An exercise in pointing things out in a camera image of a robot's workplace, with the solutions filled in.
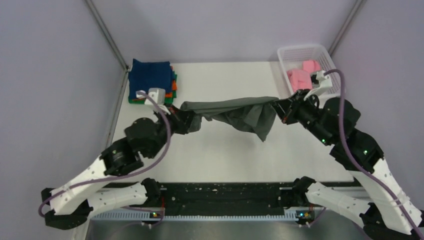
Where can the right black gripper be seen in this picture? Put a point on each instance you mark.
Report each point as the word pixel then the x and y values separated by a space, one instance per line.
pixel 288 109

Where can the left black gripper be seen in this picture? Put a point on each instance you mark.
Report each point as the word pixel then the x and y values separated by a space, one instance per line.
pixel 180 117

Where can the dark grey t-shirt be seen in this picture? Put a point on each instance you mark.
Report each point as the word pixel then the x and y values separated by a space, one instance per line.
pixel 249 114

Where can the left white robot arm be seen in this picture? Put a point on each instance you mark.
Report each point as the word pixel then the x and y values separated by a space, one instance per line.
pixel 86 196

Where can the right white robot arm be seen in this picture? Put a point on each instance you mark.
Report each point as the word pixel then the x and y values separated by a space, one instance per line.
pixel 390 214

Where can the folded green t-shirt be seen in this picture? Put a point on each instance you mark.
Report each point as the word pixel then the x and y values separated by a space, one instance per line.
pixel 132 95

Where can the folded orange t-shirt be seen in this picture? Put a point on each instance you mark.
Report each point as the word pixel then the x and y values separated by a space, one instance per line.
pixel 169 96

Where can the pink t-shirt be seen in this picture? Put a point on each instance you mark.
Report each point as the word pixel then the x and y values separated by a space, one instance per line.
pixel 300 78

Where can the folded navy blue t-shirt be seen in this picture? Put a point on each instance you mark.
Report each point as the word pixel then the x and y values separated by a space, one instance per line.
pixel 146 75

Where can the white plastic basket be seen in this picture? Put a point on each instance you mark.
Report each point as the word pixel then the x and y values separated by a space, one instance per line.
pixel 292 57

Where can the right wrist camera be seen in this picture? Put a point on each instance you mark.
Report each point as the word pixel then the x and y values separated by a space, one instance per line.
pixel 322 83

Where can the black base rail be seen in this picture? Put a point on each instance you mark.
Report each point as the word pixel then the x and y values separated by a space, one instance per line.
pixel 225 199

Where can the white slotted cable duct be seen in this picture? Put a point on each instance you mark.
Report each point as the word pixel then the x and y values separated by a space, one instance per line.
pixel 156 214

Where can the right aluminium frame post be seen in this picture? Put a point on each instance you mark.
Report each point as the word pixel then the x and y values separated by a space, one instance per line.
pixel 349 20

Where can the aluminium frame post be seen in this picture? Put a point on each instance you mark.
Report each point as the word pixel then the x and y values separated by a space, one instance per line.
pixel 106 33
pixel 349 20

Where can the left aluminium frame post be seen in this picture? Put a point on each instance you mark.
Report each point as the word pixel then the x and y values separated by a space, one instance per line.
pixel 106 33

